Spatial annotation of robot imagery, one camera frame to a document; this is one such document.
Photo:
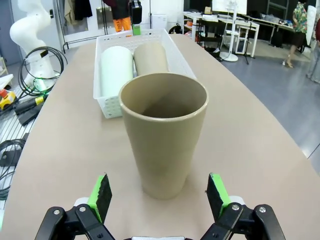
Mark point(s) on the person in orange trousers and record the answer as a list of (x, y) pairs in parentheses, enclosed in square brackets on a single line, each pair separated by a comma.
[(121, 15)]

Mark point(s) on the yellow emergency stop box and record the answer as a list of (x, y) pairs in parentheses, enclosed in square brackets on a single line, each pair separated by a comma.
[(6, 98)]

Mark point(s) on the white workbench with shelf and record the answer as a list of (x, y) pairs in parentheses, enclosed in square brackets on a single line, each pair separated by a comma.
[(207, 22)]

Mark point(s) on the mint green plastic cup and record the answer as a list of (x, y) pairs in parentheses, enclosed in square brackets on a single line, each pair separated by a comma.
[(116, 72)]

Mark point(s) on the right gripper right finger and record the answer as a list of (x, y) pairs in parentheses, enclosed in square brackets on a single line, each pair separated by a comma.
[(240, 222)]

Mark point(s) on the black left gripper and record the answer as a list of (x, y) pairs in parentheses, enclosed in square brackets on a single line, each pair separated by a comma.
[(136, 12)]

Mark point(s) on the person in floral shirt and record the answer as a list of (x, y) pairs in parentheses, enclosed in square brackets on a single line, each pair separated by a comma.
[(298, 27)]

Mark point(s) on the tall beige plastic cup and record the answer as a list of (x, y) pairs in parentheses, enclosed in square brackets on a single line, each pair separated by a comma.
[(151, 60), (162, 150)]

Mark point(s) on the white perforated plastic basket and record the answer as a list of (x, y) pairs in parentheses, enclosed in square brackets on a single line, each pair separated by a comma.
[(110, 107)]

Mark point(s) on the white storage box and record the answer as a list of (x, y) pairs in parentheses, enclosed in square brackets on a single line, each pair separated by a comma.
[(158, 22)]

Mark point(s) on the person in red sweater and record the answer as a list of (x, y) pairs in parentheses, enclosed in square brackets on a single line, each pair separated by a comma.
[(314, 57)]

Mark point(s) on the black bag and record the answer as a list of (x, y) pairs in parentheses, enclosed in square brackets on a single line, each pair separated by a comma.
[(176, 29)]

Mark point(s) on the small white frame table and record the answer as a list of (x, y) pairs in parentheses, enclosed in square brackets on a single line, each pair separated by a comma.
[(246, 30)]

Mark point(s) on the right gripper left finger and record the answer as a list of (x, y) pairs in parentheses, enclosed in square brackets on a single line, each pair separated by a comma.
[(82, 220)]

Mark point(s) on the black power block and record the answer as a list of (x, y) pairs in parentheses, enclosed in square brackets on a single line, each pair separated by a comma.
[(27, 112)]

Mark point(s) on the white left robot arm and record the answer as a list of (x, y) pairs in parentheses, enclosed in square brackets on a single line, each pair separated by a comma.
[(27, 27)]

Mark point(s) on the thin black tripod stand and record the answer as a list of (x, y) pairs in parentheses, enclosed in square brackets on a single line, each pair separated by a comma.
[(248, 50)]

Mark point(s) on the white standing fan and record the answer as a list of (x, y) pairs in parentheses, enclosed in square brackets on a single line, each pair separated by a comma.
[(231, 37)]

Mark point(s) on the long cluttered desk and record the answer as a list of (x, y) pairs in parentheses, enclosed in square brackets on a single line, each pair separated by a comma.
[(270, 21)]

